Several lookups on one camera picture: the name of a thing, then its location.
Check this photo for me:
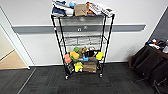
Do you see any orange toy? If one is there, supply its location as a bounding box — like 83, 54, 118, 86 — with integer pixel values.
69, 50, 81, 61

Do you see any green toy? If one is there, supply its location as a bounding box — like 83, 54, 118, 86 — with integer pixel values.
73, 46, 81, 54

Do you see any grey white striped flat package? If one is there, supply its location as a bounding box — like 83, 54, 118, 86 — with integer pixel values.
52, 0, 70, 10

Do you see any small white item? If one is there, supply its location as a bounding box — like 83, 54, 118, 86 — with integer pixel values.
148, 39, 158, 46

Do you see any black bag with white label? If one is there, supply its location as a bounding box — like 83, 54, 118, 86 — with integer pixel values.
66, 62, 75, 75

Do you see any orange packet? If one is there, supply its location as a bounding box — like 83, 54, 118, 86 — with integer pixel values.
85, 1, 95, 15

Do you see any small blue toy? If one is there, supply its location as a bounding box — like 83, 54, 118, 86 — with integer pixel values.
82, 55, 90, 63

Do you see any yellow toy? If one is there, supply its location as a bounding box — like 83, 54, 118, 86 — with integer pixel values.
73, 61, 85, 73

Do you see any black chair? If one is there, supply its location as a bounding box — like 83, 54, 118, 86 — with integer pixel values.
129, 39, 168, 88

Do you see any brown cardboard packet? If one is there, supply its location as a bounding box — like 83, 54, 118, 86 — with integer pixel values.
73, 3, 89, 17

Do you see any brown plush toy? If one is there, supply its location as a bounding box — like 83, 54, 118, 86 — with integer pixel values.
79, 46, 89, 56

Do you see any yellow-green toy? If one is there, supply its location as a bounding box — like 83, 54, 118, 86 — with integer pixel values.
95, 51, 105, 62

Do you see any black wire shelf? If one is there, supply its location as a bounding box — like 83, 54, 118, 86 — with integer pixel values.
50, 12, 116, 80

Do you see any long grey wall band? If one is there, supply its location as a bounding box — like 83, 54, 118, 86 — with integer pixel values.
11, 23, 147, 34

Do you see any dark blue folded cloth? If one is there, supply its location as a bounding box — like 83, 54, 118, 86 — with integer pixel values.
51, 5, 68, 17

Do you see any light blue bottle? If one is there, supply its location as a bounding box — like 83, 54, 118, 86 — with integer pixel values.
68, 1, 77, 9

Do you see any salmon pink toy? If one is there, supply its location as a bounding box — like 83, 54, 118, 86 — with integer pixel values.
63, 53, 73, 65

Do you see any white door frame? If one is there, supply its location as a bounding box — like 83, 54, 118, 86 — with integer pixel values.
0, 5, 35, 70

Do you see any white round bowl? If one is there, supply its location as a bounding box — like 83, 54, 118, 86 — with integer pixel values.
64, 8, 75, 17

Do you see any white brown striped box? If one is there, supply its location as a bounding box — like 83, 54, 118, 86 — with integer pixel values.
89, 2, 105, 16

